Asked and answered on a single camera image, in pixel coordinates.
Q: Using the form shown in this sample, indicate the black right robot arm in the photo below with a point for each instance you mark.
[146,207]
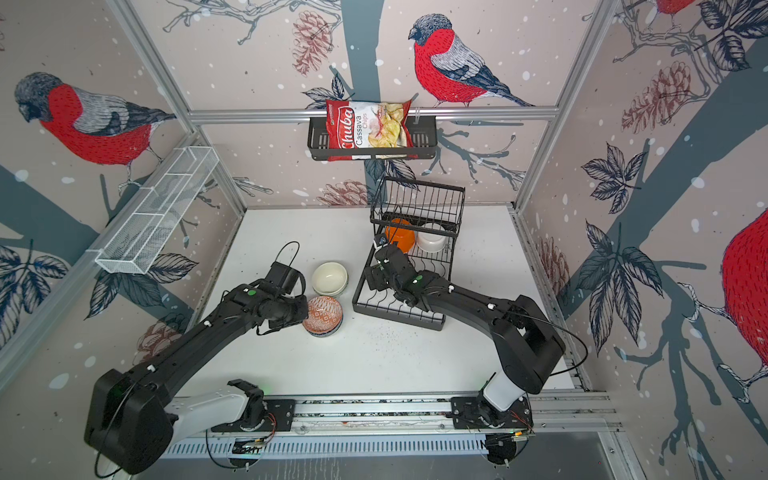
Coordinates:
[527,344]

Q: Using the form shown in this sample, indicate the white ceramic bowl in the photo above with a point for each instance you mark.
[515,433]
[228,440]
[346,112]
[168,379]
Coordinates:
[433,239]

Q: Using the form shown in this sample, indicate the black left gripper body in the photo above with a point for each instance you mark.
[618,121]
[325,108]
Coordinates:
[291,311]

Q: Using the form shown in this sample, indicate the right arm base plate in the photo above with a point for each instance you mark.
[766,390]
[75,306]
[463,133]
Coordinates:
[477,413]

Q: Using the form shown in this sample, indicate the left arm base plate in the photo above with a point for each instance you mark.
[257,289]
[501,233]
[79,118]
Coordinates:
[271,415]

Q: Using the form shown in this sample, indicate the black wall basket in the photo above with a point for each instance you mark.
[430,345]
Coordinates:
[415,138]

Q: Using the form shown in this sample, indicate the cream ceramic bowl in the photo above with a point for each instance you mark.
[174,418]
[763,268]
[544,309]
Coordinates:
[329,279]

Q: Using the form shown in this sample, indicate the aluminium mounting rail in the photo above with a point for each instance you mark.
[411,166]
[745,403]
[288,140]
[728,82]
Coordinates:
[552,411]

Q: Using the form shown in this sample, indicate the red patterned bowl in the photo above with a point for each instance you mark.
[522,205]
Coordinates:
[325,316]

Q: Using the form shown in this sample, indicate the orange plastic bowl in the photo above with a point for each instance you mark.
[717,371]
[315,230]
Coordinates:
[400,232]

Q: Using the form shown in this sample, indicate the black wire dish rack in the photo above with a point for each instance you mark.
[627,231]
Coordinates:
[420,202]

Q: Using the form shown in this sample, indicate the red cassava chips bag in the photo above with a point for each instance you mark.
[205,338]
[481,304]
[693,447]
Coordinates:
[366,125]

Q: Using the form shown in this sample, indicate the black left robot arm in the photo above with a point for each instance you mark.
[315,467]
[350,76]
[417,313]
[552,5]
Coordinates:
[135,416]

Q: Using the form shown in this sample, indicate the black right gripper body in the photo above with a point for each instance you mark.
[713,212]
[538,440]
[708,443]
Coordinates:
[374,276]

